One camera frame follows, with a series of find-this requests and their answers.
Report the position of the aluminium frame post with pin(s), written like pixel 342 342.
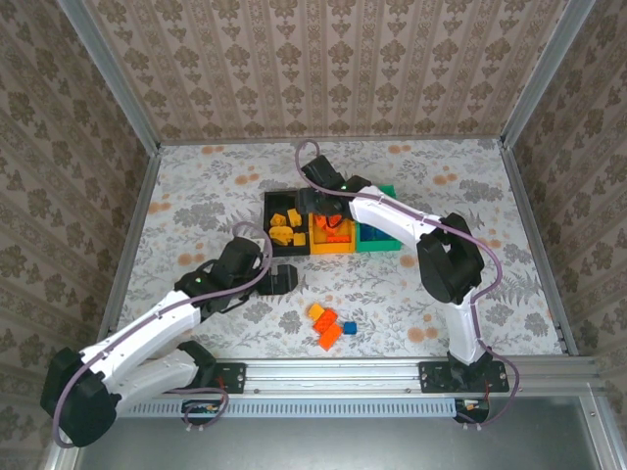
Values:
pixel 545 73
pixel 112 83

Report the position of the black plastic bin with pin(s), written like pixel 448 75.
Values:
pixel 281 201

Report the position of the orange lego brick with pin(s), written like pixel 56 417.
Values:
pixel 327 224
pixel 330 338
pixel 338 239
pixel 325 320

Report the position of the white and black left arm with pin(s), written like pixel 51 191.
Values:
pixel 147 333

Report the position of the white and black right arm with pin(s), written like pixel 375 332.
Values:
pixel 392 215

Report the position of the black connector box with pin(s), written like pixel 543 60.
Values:
pixel 472 408
pixel 203 407

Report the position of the green plastic bin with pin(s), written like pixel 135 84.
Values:
pixel 379 246

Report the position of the yellow plastic bin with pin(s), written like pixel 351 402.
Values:
pixel 333 249

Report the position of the grey metal panel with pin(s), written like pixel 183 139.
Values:
pixel 343 445

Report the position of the floral patterned table cover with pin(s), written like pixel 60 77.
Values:
pixel 441 303

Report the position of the aluminium frame rail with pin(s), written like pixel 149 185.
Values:
pixel 537 240
pixel 245 140
pixel 130 245

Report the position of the aluminium mounting rail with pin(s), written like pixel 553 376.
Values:
pixel 333 377

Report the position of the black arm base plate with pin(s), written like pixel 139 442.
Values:
pixel 230 378
pixel 436 378

